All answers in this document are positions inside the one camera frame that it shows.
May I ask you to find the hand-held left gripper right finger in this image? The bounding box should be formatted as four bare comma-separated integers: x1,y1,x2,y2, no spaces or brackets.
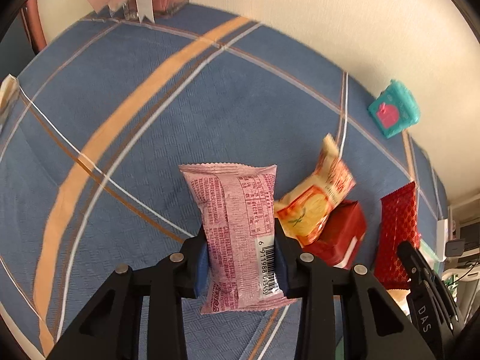
274,226,430,360

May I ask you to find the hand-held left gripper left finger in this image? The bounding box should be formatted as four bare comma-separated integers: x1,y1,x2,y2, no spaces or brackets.
45,227,209,360

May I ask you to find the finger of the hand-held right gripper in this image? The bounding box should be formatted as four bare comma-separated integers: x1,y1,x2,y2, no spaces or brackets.
397,241,464,360

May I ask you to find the round cracker clear packet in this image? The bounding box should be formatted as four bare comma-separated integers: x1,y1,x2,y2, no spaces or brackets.
388,288,411,317

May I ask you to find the pink snack packet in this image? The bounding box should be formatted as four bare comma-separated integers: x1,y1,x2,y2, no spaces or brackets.
178,162,299,315

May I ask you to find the dark red boxy snack packet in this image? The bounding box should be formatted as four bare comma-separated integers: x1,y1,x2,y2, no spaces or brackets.
300,199,367,269

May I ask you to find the orange cream snack packet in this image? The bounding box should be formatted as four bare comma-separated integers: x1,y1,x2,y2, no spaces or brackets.
274,133,356,248

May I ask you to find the black plug adapter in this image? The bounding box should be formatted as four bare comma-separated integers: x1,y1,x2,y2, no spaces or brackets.
445,239,466,257

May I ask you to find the flat red patterned snack packet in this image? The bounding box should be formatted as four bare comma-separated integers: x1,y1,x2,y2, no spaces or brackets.
373,182,421,289

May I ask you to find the blue plaid cloth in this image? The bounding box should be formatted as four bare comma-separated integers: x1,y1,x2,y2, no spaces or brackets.
0,2,451,360

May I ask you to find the teal toy chest box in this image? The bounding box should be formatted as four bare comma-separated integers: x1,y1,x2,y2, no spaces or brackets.
367,79,421,139

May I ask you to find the pink wooden frame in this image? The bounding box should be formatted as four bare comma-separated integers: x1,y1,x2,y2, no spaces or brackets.
20,0,49,55

